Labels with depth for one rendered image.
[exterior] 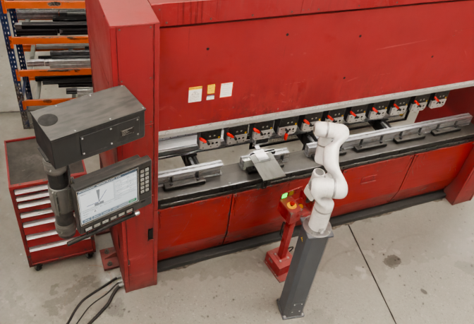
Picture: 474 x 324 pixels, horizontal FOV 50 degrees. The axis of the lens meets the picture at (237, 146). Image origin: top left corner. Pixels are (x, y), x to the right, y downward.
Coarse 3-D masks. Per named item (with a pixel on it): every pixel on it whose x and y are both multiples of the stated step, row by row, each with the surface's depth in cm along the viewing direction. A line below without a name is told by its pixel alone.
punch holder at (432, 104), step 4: (436, 92) 413; (440, 92) 415; (444, 92) 418; (448, 92) 419; (432, 96) 417; (436, 96) 416; (440, 96) 419; (444, 96) 421; (428, 100) 423; (432, 100) 418; (440, 100) 422; (444, 100) 424; (428, 104) 424; (432, 104) 422; (436, 104) 424; (440, 104) 426
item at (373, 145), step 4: (384, 140) 429; (364, 144) 423; (368, 144) 423; (372, 144) 424; (376, 144) 424; (380, 144) 425; (384, 144) 426; (356, 148) 418; (360, 148) 418; (364, 148) 419; (368, 148) 421; (372, 148) 423
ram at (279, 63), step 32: (160, 32) 283; (192, 32) 291; (224, 32) 299; (256, 32) 308; (288, 32) 317; (320, 32) 327; (352, 32) 337; (384, 32) 348; (416, 32) 360; (448, 32) 372; (160, 64) 297; (192, 64) 305; (224, 64) 314; (256, 64) 324; (288, 64) 334; (320, 64) 345; (352, 64) 356; (384, 64) 369; (416, 64) 382; (448, 64) 396; (160, 96) 312; (256, 96) 342; (288, 96) 353; (320, 96) 365; (352, 96) 378; (160, 128) 329
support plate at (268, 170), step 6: (252, 156) 382; (270, 156) 385; (264, 162) 379; (270, 162) 379; (276, 162) 380; (258, 168) 373; (264, 168) 374; (270, 168) 375; (276, 168) 375; (264, 174) 369; (270, 174) 370; (276, 174) 370; (282, 174) 371; (264, 180) 365
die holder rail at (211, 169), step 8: (184, 168) 369; (192, 168) 371; (200, 168) 371; (208, 168) 372; (216, 168) 376; (160, 176) 360; (168, 176) 362; (176, 176) 366; (184, 176) 369; (192, 176) 372; (208, 176) 378; (160, 184) 365
